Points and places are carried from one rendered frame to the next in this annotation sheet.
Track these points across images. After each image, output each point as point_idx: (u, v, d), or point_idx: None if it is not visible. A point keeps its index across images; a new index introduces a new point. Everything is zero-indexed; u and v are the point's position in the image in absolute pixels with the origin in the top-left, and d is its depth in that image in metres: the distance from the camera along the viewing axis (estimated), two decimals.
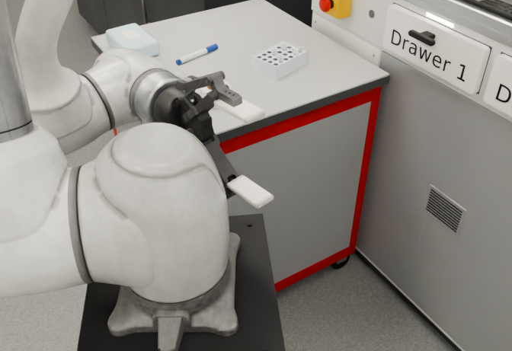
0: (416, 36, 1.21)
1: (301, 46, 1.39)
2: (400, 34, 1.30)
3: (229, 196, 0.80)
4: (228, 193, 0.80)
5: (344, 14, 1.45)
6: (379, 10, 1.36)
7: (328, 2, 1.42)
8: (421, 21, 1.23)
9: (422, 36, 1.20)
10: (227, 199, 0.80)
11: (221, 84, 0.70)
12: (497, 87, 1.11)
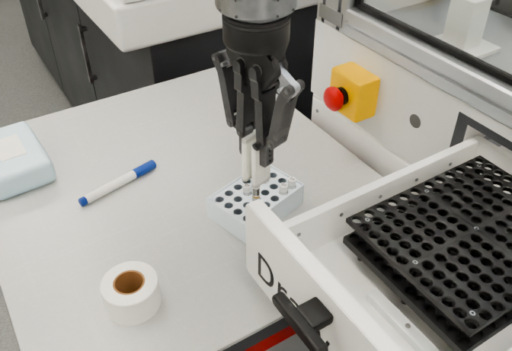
0: (286, 317, 0.49)
1: (293, 177, 0.80)
2: (270, 269, 0.58)
3: (279, 139, 0.67)
4: None
5: (365, 114, 0.86)
6: (429, 118, 0.78)
7: (340, 97, 0.84)
8: (304, 270, 0.51)
9: (298, 325, 0.48)
10: (285, 141, 0.67)
11: (239, 128, 0.70)
12: None
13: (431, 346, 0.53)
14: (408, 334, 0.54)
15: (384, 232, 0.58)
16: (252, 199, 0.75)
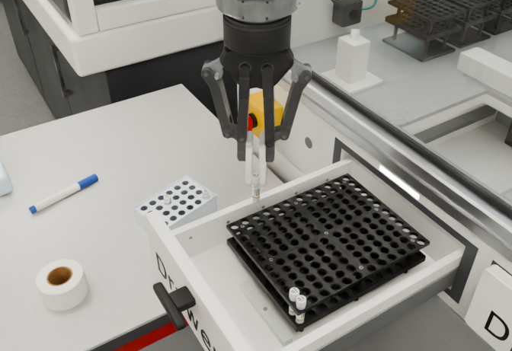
0: (161, 301, 0.65)
1: (206, 189, 0.96)
2: (164, 266, 0.74)
3: (280, 129, 0.69)
4: (280, 127, 0.68)
5: None
6: (317, 141, 0.94)
7: (249, 122, 1.00)
8: (177, 266, 0.67)
9: (166, 306, 0.64)
10: None
11: (234, 135, 0.68)
12: (488, 313, 0.69)
13: (279, 324, 0.69)
14: (264, 315, 0.70)
15: (253, 236, 0.75)
16: (300, 323, 0.67)
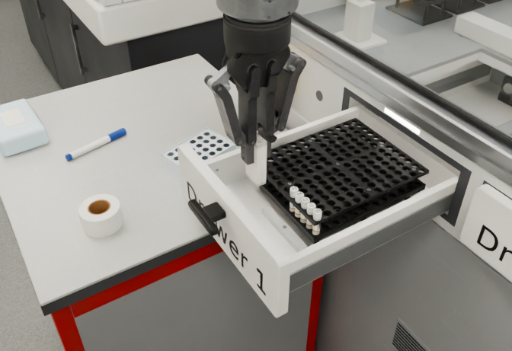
0: (195, 213, 0.75)
1: (298, 193, 0.78)
2: (194, 192, 0.84)
3: None
4: None
5: None
6: (327, 93, 1.04)
7: None
8: (209, 185, 0.77)
9: (201, 216, 0.74)
10: None
11: (241, 142, 0.67)
12: (479, 228, 0.79)
13: (297, 238, 0.79)
14: (283, 231, 0.80)
15: (273, 166, 0.84)
16: (316, 234, 0.77)
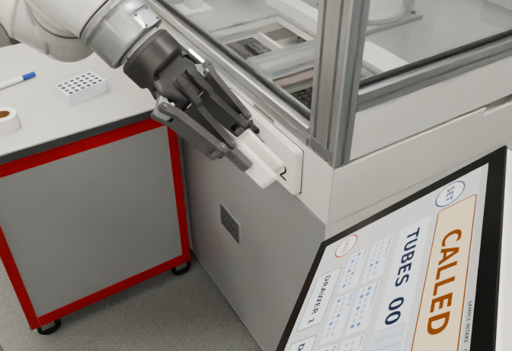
0: None
1: None
2: None
3: None
4: (238, 125, 0.73)
5: None
6: None
7: None
8: None
9: None
10: None
11: (225, 152, 0.67)
12: None
13: None
14: (199, 94, 1.38)
15: None
16: None
